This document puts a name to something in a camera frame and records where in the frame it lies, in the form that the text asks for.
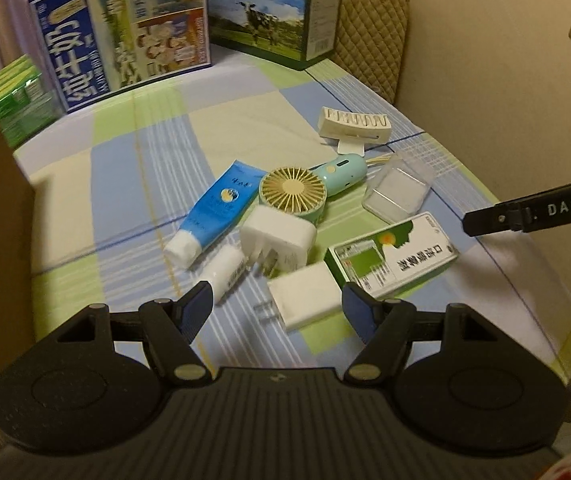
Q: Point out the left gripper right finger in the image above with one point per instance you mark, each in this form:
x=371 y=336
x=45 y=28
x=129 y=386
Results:
x=384 y=327

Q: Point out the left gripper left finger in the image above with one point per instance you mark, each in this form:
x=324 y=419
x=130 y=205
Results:
x=169 y=328

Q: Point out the green white medicine box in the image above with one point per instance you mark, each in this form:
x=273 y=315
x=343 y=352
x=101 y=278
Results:
x=388 y=261

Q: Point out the small white tube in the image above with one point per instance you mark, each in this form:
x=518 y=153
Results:
x=224 y=270

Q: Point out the white charger plug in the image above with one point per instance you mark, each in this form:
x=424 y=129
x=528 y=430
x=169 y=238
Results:
x=300 y=298

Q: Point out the white folding plug adapter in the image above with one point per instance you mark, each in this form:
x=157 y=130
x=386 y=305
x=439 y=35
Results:
x=276 y=240

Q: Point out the clear plastic case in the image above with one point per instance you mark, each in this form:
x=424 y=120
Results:
x=398 y=189

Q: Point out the blue cream tube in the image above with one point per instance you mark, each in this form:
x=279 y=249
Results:
x=214 y=214

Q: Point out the teal handheld fan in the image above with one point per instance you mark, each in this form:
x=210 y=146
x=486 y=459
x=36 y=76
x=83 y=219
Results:
x=303 y=192

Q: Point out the wooden sticks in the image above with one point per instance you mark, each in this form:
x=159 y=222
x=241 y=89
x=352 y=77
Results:
x=379 y=160

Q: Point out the checkered tablecloth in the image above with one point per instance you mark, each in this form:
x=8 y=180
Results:
x=115 y=180

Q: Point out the white hair clip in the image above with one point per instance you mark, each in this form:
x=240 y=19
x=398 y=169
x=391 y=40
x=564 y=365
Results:
x=353 y=131

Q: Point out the quilted beige chair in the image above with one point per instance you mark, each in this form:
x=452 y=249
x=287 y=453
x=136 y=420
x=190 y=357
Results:
x=370 y=42

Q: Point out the green tissue pack bundle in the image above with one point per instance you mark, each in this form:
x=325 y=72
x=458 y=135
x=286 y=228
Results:
x=27 y=105

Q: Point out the blue milk carton box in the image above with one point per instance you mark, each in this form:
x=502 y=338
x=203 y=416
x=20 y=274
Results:
x=95 y=49

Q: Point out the green milk gift box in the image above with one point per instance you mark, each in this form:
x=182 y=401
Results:
x=293 y=33

